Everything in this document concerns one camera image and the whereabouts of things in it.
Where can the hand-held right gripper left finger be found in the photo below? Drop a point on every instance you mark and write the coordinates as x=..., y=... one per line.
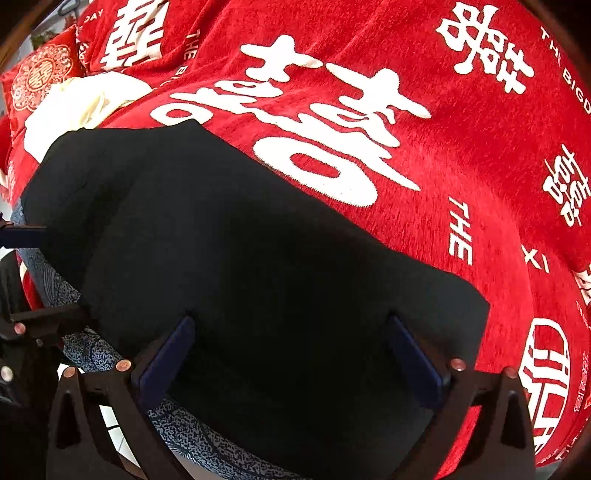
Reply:
x=164, y=364

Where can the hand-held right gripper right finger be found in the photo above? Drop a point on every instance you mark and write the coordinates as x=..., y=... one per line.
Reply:
x=415, y=364

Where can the black pants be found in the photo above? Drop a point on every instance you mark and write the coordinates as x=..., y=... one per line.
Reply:
x=231, y=254

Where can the red embroidered cushion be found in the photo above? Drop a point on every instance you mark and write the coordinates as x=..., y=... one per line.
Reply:
x=41, y=78

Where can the white cloth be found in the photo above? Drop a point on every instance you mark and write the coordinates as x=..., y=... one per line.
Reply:
x=78, y=106

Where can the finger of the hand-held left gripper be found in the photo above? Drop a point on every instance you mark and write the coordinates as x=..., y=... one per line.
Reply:
x=23, y=235
x=46, y=319

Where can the blue patterned cloth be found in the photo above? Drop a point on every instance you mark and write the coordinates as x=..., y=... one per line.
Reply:
x=194, y=438

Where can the red printed blanket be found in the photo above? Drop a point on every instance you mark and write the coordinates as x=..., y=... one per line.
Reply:
x=461, y=161

